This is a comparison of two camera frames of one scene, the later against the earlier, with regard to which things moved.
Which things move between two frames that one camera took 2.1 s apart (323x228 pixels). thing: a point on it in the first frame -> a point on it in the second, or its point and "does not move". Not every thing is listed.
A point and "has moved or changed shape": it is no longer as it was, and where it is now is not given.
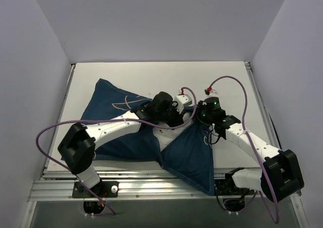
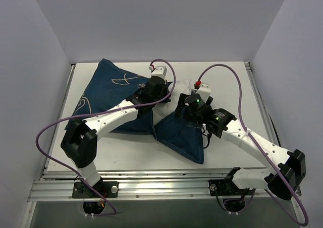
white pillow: x=164 y=135 has moved or changed shape
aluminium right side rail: x=271 y=134 does not move
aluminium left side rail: x=57 y=126 does not move
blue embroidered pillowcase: x=191 y=159 -> x=181 y=129
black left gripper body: x=175 y=117 -> x=156 y=87
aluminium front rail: x=134 y=184 does not move
